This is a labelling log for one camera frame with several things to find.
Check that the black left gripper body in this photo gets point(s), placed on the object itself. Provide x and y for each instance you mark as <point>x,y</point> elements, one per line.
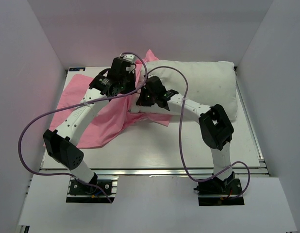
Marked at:
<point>129,83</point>

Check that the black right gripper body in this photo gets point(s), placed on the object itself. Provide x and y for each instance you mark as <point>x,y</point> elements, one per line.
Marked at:
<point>148,98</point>

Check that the pink fabric pillowcase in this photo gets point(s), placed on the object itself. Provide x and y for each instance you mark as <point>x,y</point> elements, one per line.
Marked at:
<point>111,119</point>

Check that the white pillow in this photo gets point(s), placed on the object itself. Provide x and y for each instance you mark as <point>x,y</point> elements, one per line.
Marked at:
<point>209,83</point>

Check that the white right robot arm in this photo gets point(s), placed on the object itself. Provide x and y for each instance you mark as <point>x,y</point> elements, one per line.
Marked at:
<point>215,126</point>

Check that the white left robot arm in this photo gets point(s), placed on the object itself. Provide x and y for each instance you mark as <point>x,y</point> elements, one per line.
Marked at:
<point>61,144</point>

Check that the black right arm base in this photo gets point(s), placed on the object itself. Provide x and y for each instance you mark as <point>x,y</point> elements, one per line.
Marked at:
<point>211,194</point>

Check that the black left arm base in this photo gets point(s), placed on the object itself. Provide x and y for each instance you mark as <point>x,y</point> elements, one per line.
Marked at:
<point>80,193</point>

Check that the blue left corner label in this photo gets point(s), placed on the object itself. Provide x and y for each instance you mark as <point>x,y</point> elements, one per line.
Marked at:
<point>76,69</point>

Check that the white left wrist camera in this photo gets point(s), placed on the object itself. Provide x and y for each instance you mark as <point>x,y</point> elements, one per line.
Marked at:
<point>130,57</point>

